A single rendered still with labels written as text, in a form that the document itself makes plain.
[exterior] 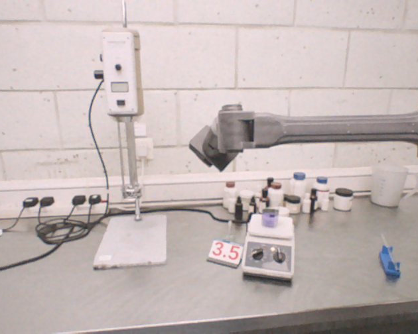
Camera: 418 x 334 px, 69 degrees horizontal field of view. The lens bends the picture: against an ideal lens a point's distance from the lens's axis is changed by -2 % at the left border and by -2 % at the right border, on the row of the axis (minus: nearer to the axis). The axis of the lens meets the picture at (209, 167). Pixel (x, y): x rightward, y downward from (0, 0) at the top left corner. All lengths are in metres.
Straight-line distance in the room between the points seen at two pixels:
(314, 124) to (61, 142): 0.99
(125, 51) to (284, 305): 0.71
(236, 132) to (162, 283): 0.45
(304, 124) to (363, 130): 0.10
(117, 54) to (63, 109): 0.49
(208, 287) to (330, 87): 0.93
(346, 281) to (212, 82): 0.81
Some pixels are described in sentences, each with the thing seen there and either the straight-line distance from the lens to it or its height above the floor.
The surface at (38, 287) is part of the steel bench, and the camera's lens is 0.90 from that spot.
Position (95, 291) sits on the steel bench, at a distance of 0.84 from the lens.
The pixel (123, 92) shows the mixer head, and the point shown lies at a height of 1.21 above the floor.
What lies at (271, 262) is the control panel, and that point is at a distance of 0.84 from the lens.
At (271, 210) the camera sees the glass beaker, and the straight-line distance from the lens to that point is 0.86.
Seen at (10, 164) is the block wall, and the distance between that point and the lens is 1.39.
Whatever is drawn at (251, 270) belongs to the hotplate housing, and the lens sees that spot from 0.83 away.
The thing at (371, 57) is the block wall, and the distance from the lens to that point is 1.45.
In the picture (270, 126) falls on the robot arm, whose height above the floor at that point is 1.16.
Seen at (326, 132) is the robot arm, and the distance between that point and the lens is 0.56.
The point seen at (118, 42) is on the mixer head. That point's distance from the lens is 0.84.
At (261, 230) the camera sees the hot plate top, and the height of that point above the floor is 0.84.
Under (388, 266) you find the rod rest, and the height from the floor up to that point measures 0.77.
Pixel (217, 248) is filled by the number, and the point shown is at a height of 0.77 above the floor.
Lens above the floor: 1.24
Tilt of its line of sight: 16 degrees down
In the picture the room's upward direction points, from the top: straight up
